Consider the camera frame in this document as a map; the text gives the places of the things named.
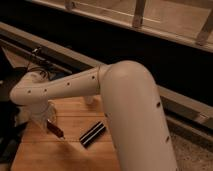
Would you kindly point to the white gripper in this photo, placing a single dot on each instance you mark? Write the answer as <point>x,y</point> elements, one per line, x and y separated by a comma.
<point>41,112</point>

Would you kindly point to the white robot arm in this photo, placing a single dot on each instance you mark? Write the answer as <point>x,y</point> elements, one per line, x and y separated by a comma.
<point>131,104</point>

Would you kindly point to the black equipment at left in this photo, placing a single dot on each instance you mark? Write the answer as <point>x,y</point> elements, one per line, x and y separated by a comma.
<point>9,77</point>

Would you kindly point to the black white striped case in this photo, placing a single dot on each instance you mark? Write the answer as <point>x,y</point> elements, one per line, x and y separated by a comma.
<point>90,135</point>

